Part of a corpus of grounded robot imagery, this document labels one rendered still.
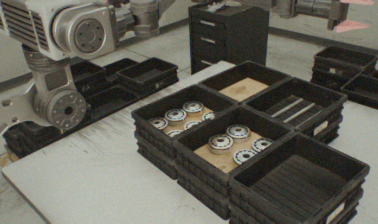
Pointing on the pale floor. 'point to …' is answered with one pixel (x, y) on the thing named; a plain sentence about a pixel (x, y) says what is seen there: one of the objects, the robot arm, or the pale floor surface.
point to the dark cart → (227, 35)
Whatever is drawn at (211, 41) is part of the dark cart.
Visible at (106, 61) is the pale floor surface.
